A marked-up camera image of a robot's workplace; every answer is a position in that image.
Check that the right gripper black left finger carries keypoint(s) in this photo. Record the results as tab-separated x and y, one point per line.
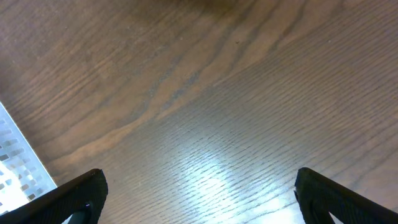
80	200

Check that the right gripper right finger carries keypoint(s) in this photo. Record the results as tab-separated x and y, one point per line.
321	198

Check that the clear plastic basket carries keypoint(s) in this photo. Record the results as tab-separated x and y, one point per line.
23	176

